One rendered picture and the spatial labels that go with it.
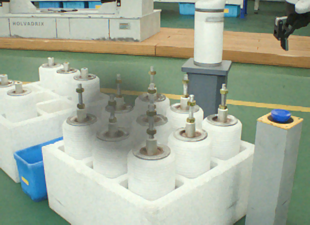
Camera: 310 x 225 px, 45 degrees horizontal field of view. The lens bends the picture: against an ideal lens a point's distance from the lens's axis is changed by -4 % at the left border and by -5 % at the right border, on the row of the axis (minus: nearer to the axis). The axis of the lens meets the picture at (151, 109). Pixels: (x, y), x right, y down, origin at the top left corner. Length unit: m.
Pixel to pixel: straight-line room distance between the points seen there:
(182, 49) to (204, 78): 1.50
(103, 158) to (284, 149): 0.37
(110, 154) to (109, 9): 2.36
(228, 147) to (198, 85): 0.37
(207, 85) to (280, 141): 0.51
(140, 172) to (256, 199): 0.26
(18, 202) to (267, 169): 0.67
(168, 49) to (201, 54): 1.52
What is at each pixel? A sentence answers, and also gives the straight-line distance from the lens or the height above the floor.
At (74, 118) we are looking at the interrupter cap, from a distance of 0.96.
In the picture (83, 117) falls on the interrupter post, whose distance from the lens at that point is 0.94.
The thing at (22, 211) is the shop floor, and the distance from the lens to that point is 1.09.
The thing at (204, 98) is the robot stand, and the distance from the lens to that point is 1.26.
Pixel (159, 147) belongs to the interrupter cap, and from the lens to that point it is 0.79.
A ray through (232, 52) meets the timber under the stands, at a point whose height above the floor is 0.07.
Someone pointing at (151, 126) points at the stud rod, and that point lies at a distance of 0.75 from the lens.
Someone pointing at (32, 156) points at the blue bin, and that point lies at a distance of 1.16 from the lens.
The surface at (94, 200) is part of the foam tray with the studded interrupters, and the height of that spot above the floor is 0.13.
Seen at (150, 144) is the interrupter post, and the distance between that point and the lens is 0.76.
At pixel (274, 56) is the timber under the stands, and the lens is 2.67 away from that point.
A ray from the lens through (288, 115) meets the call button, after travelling 0.79.
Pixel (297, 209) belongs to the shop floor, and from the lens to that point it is 1.11.
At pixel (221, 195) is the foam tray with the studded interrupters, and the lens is 0.90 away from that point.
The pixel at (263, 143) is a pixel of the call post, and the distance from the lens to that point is 0.80.
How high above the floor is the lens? 0.59
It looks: 20 degrees down
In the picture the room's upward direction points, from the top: straight up
